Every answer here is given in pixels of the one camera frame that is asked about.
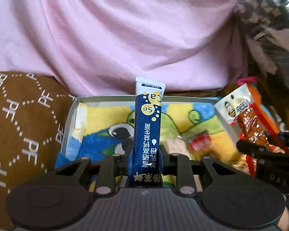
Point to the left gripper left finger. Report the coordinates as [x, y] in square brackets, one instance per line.
[112, 167]

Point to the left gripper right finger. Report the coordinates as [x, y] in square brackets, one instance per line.
[177, 165]

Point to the blue milk powder stick sachet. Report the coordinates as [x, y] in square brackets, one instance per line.
[147, 124]

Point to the gold snack packet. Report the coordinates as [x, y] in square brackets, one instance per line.
[240, 164]

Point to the red spicy snack packet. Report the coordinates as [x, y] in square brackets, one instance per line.
[253, 131]

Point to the beige rice cracker bar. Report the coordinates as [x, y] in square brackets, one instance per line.
[177, 145]

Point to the red label nut packet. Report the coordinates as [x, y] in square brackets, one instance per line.
[199, 142]

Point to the operator hand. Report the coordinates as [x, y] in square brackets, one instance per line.
[285, 217]

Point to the colourful cartoon monkey blanket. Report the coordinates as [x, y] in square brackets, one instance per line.
[262, 105]

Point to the brown patterned PF pillow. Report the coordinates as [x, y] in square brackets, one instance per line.
[33, 112]

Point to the pink hanging sheet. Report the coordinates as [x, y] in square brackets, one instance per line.
[99, 47]

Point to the clear bag of clothes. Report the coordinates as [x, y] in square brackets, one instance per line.
[265, 26]

